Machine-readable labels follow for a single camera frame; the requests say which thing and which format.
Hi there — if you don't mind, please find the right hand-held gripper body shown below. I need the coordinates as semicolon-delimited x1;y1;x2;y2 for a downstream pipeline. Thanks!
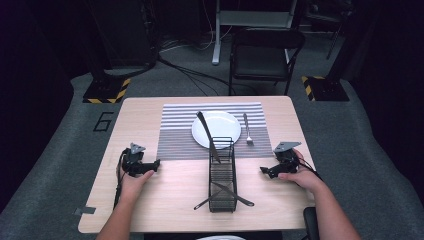
273;141;303;175

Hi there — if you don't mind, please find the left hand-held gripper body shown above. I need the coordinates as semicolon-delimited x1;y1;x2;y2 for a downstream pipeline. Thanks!
121;142;148;178

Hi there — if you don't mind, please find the person's left hand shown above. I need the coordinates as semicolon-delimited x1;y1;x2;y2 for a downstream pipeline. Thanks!
115;161;156;205

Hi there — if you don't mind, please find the person's right hand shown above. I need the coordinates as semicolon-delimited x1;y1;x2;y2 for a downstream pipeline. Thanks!
277;148;324;195

